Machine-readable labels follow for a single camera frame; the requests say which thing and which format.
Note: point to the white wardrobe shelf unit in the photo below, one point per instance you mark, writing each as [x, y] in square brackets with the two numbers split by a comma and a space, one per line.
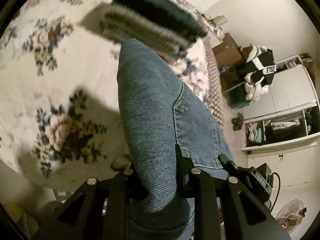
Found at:
[282, 127]

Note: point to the brown cardboard box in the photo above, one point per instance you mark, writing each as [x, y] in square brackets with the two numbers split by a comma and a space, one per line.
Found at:
[228, 56]

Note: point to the black white clothes pile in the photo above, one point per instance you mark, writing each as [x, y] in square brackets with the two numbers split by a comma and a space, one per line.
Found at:
[257, 72]

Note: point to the blue denim jeans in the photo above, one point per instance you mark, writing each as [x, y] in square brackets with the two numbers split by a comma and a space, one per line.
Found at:
[159, 112]

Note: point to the floral bed blanket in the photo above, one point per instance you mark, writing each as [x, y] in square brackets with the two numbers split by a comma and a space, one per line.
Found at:
[60, 120]

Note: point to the standing fan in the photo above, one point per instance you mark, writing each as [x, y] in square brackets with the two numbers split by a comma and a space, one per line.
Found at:
[291, 215]

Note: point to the dark green folded garment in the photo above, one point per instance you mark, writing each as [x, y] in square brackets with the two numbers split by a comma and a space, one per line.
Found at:
[168, 15]

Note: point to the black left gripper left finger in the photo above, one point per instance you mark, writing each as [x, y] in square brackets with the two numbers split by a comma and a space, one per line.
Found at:
[98, 209]

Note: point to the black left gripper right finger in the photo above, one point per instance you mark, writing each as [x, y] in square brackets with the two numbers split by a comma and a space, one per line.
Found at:
[224, 207]

